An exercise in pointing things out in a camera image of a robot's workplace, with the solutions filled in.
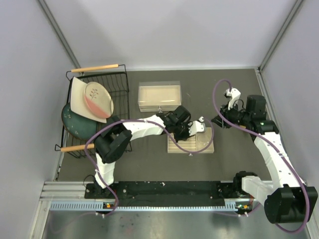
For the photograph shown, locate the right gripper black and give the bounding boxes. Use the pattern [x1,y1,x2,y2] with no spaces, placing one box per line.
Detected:
[211,100,251,128]

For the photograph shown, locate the beige velvet jewelry tray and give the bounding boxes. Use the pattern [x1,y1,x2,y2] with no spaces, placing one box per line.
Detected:
[167,127,212,153]

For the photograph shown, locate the clear acrylic jewelry box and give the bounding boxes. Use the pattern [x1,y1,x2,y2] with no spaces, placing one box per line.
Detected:
[138,81,182,113]

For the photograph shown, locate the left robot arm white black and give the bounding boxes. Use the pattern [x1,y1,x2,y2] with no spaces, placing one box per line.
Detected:
[94,106,196,198]

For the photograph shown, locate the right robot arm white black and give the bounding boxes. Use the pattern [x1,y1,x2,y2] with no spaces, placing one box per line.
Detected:
[212,89,318,224]

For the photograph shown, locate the round pink cream plate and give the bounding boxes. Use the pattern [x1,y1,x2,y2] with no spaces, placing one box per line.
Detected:
[84,82,114,119]

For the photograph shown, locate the dark green round plate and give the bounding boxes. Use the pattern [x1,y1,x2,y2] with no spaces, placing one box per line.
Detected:
[61,103,97,140]

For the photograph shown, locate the square cream plate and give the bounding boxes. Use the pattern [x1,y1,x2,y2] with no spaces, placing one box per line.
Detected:
[70,77,107,123]

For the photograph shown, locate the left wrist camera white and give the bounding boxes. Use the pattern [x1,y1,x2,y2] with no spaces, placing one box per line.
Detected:
[188,117,206,136]

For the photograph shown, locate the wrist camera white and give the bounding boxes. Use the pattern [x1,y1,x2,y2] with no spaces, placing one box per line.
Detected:
[188,117,206,136]
[224,88,241,110]

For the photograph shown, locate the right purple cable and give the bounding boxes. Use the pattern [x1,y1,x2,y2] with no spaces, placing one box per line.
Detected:
[213,79,311,234]

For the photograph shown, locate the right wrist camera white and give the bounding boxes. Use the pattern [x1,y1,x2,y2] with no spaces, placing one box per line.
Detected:
[224,88,241,110]

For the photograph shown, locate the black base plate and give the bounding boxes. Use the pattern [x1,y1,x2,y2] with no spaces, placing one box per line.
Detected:
[84,181,252,199]

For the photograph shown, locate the black wire dish rack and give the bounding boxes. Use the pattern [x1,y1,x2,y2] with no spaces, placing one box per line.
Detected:
[54,64,130,158]

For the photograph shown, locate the grey slotted cable duct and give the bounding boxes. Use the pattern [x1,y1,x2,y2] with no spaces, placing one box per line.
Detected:
[50,201,251,212]

